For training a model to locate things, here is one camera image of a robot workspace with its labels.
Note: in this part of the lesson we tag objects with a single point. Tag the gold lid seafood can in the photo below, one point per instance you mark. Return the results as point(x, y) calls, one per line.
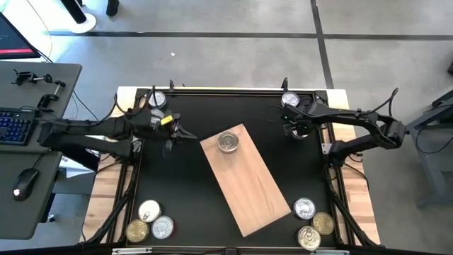
point(137, 231)
point(323, 223)
point(308, 238)

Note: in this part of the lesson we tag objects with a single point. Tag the dark grey metal stand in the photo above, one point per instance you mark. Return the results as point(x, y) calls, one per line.
point(435, 170)

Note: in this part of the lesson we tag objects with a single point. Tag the person's foot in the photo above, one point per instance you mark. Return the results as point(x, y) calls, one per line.
point(112, 8)

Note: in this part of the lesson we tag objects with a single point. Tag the black table mat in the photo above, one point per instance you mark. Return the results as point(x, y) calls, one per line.
point(177, 184)

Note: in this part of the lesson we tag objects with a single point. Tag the white paper sheet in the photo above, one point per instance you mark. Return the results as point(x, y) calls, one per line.
point(76, 172)

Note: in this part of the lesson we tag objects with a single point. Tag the dark grey desk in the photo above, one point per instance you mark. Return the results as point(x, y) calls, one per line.
point(21, 219)
point(69, 76)

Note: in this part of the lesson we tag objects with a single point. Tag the black rail clip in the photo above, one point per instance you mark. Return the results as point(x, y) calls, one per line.
point(172, 86)
point(285, 84)

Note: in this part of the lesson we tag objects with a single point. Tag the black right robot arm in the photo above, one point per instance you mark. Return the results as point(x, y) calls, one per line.
point(354, 115)

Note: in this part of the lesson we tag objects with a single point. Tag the black computer mouse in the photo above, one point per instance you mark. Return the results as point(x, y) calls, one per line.
point(24, 184)

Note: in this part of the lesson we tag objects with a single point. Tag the grey frame bracket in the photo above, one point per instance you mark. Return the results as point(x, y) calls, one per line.
point(137, 146)
point(327, 148)

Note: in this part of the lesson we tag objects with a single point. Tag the white round base black pole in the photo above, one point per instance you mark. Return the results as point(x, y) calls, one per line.
point(86, 25)

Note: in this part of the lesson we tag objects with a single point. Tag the silver lid seafood can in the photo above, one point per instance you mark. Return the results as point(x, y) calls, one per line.
point(304, 208)
point(162, 227)

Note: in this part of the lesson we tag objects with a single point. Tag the green label seafood can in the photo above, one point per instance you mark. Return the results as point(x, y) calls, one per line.
point(160, 100)
point(290, 98)

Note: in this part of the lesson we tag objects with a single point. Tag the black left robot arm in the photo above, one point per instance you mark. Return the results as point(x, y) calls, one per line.
point(92, 127)

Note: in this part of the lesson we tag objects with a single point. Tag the silver metal bracket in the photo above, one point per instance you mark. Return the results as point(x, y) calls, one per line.
point(329, 252)
point(131, 251)

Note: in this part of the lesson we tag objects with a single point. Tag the black desk clamp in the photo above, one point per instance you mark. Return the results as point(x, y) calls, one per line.
point(44, 101)
point(23, 76)

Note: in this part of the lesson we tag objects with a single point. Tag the black computer monitor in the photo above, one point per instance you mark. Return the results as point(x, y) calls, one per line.
point(14, 35)

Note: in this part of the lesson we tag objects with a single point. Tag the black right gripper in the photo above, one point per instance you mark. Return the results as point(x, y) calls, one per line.
point(304, 117)

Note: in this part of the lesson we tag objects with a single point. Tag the black backlit keyboard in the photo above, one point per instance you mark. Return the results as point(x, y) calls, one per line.
point(16, 127)

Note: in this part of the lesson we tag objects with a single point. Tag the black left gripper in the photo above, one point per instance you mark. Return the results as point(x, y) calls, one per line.
point(161, 131)

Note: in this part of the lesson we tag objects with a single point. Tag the white lid pastel label can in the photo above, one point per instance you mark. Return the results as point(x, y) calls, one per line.
point(149, 210)

